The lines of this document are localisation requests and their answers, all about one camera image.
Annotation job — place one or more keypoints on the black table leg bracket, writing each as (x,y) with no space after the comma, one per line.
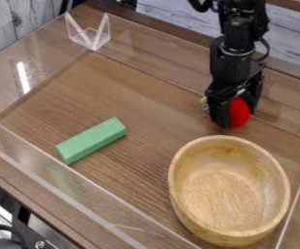
(36,241)

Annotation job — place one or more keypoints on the red plush strawberry toy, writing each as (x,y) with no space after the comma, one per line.
(239,111)

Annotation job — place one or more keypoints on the wooden bowl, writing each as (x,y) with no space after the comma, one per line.
(230,190)

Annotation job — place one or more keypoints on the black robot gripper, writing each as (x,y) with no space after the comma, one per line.
(238,76)

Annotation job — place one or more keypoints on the clear acrylic tray wall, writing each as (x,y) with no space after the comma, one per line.
(92,66)

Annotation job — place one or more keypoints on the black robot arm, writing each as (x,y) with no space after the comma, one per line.
(244,23)

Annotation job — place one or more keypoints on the green rectangular block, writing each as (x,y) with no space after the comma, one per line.
(92,140)

